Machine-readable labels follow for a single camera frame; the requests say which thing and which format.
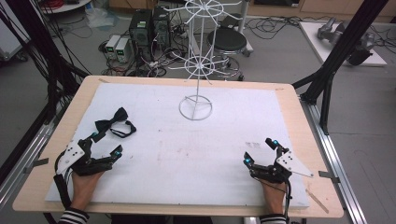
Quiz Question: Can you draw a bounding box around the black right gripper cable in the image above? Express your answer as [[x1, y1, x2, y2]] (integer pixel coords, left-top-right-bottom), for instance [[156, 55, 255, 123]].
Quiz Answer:
[[252, 175, 294, 224]]

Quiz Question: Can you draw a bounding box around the person's right striped sleeve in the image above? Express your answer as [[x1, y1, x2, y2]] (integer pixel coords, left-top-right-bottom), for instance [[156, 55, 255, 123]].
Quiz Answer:
[[259, 213, 288, 224]]

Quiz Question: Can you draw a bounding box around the black bow tie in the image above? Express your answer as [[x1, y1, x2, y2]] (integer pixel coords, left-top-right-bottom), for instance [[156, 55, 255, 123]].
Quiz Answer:
[[93, 106, 138, 140]]

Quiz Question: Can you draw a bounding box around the black computer tower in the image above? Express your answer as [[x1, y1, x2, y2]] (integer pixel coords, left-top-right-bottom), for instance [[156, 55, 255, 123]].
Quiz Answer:
[[151, 5, 172, 49], [128, 8, 154, 62]]

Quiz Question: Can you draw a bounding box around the white wire display rack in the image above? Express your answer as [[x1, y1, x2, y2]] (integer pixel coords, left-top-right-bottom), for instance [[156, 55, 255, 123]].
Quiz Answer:
[[163, 0, 245, 121]]

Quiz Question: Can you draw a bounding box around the metal table clamp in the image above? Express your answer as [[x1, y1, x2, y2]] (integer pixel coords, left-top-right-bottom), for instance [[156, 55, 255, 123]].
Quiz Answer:
[[318, 170, 341, 185], [22, 157, 50, 175]]

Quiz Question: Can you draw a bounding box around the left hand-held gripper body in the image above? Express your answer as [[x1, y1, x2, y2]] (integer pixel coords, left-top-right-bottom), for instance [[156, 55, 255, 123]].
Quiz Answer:
[[55, 137, 114, 177]]

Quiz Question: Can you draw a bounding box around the person's striped sleeve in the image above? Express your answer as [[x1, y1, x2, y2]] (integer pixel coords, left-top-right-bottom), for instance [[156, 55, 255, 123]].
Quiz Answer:
[[259, 213, 288, 224], [57, 206, 91, 224]]

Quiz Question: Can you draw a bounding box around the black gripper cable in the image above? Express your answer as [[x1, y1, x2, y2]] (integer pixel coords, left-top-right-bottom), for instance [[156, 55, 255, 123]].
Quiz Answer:
[[252, 175, 294, 224], [51, 150, 73, 210]]

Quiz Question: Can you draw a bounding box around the wooden stick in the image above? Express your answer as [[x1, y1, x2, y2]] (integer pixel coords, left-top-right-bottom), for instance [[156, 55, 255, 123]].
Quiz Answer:
[[305, 188, 331, 215]]

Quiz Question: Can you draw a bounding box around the white foam board mat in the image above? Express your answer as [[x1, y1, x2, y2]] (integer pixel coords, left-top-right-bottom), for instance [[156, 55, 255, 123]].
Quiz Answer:
[[44, 81, 311, 210]]

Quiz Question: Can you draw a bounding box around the black frame post with cables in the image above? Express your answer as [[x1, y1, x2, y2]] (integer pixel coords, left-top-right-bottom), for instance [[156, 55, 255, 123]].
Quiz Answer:
[[0, 0, 93, 126]]

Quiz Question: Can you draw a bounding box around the white floor board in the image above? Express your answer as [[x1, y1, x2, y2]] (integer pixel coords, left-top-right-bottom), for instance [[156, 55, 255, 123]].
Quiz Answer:
[[298, 21, 389, 68]]

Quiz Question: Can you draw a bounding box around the white power supply unit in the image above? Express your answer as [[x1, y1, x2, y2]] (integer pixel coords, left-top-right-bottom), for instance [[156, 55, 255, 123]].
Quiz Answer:
[[104, 34, 121, 61], [114, 36, 131, 64]]

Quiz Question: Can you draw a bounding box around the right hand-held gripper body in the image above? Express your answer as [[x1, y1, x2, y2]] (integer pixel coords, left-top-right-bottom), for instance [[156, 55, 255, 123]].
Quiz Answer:
[[249, 147, 315, 185]]

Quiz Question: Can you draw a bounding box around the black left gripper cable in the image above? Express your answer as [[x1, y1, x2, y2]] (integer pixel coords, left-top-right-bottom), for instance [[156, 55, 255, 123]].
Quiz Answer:
[[51, 150, 73, 210]]

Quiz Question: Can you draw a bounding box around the person's left striped sleeve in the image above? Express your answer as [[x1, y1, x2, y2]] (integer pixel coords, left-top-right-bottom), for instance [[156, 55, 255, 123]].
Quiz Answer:
[[57, 206, 91, 224]]

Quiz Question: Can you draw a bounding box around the person's right hand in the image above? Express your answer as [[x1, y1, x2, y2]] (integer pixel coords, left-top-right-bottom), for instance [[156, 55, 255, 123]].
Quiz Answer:
[[259, 178, 288, 217]]

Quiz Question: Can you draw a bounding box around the black round stool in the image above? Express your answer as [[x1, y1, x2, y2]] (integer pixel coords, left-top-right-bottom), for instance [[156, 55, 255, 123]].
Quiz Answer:
[[206, 27, 252, 81]]

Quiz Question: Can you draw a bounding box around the aluminium rail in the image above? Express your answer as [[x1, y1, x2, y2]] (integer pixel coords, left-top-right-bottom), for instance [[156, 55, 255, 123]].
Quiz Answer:
[[299, 94, 370, 224], [0, 102, 64, 213]]

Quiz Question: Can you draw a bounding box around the person's left hand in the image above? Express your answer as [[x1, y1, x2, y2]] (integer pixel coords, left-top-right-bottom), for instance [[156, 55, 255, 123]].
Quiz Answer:
[[70, 170, 106, 213]]

